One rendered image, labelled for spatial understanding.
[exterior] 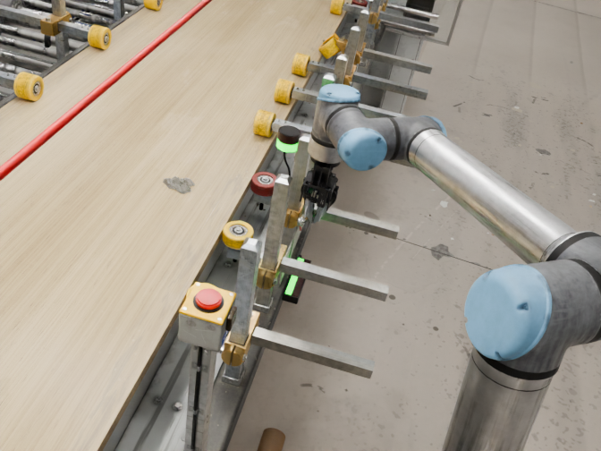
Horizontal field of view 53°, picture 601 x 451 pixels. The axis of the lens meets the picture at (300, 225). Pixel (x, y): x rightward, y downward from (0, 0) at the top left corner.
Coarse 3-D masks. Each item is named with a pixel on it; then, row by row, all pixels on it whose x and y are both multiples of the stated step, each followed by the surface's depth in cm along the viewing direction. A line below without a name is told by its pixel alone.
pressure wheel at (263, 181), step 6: (258, 174) 178; (264, 174) 179; (270, 174) 179; (252, 180) 176; (258, 180) 177; (264, 180) 177; (270, 180) 178; (252, 186) 176; (258, 186) 174; (264, 186) 174; (270, 186) 175; (258, 192) 176; (264, 192) 175; (270, 192) 176
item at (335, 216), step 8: (256, 200) 181; (264, 200) 180; (304, 208) 178; (328, 208) 179; (328, 216) 178; (336, 216) 177; (344, 216) 177; (352, 216) 178; (360, 216) 178; (344, 224) 178; (352, 224) 178; (360, 224) 177; (368, 224) 176; (376, 224) 177; (384, 224) 177; (368, 232) 178; (376, 232) 177; (384, 232) 177; (392, 232) 176
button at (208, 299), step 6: (198, 294) 94; (204, 294) 94; (210, 294) 94; (216, 294) 94; (198, 300) 93; (204, 300) 93; (210, 300) 93; (216, 300) 94; (204, 306) 93; (210, 306) 93; (216, 306) 93
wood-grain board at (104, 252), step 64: (192, 0) 279; (256, 0) 292; (320, 0) 307; (64, 64) 213; (192, 64) 229; (256, 64) 237; (0, 128) 177; (64, 128) 182; (128, 128) 188; (192, 128) 194; (0, 192) 155; (64, 192) 159; (128, 192) 164; (192, 192) 168; (0, 256) 139; (64, 256) 142; (128, 256) 145; (192, 256) 148; (0, 320) 125; (64, 320) 127; (128, 320) 130; (0, 384) 114; (64, 384) 116; (128, 384) 118; (0, 448) 104; (64, 448) 106
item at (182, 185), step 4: (176, 176) 169; (164, 180) 169; (168, 180) 169; (172, 180) 169; (176, 180) 169; (180, 180) 169; (184, 180) 170; (188, 180) 170; (168, 184) 168; (172, 184) 167; (176, 184) 169; (180, 184) 168; (184, 184) 167; (188, 184) 170; (192, 184) 170; (172, 188) 167; (176, 188) 168; (180, 188) 167; (184, 188) 167; (188, 188) 168; (184, 192) 167
